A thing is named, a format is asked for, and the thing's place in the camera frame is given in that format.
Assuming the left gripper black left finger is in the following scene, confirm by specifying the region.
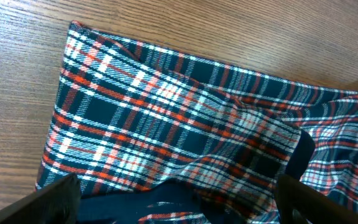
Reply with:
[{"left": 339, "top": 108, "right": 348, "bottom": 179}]
[{"left": 0, "top": 174, "right": 81, "bottom": 224}]

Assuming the plaid red navy white garment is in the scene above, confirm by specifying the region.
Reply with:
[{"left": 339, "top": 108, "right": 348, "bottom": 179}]
[{"left": 35, "top": 21, "right": 358, "bottom": 223}]

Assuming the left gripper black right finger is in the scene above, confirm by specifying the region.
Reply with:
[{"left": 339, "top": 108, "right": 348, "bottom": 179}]
[{"left": 274, "top": 175, "right": 358, "bottom": 224}]

